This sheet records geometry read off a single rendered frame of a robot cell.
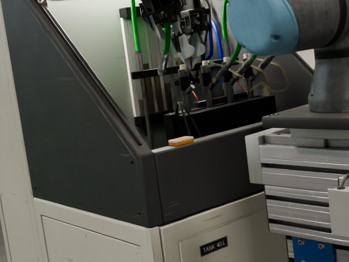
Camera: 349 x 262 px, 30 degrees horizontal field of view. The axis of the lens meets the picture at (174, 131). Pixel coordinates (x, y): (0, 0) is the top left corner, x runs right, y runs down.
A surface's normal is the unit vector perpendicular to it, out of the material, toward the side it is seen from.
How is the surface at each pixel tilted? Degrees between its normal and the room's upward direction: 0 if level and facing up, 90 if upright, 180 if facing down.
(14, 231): 90
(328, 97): 72
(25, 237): 90
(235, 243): 90
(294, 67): 90
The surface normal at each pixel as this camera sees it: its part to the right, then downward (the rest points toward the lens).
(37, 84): -0.78, 0.19
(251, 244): 0.61, 0.04
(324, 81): -0.82, -0.11
